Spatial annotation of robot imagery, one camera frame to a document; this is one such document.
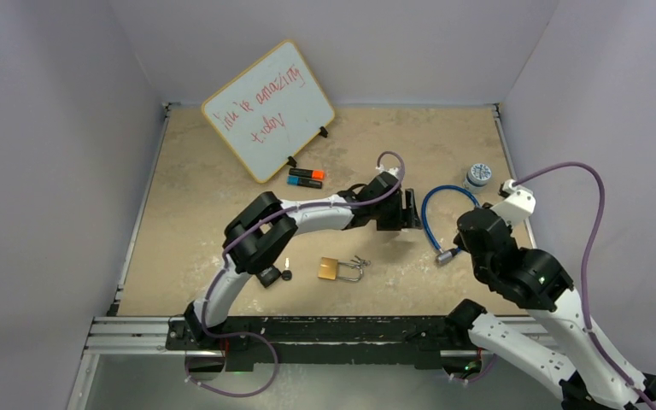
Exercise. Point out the blue-capped black marker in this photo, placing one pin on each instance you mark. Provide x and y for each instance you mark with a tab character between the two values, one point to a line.
304	182

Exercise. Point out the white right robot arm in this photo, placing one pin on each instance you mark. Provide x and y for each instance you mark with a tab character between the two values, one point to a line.
587	372

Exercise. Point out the silver key bunch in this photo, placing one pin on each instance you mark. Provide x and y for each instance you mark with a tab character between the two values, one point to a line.
360	262

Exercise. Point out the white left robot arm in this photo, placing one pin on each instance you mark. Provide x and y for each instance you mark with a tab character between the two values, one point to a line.
256	238

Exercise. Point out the orange-capped black marker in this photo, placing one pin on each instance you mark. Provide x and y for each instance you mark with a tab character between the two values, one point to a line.
307	173

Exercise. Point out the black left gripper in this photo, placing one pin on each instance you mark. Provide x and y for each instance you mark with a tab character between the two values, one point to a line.
405	219

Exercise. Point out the aluminium frame rail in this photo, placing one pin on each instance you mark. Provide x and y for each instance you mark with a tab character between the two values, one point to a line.
129	335

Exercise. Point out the black padlock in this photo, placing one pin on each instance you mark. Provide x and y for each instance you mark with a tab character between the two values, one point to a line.
269	276

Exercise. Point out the white dry-erase board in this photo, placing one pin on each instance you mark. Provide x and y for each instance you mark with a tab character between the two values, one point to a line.
270	111

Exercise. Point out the black-headed key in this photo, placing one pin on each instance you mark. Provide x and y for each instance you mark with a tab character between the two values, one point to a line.
286	274

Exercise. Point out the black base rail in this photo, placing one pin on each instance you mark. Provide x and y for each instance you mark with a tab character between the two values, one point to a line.
423	342

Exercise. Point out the brass padlock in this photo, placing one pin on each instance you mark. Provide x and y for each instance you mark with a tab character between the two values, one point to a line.
329	269

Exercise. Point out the blue cable lock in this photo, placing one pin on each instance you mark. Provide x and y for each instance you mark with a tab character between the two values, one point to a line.
443	257

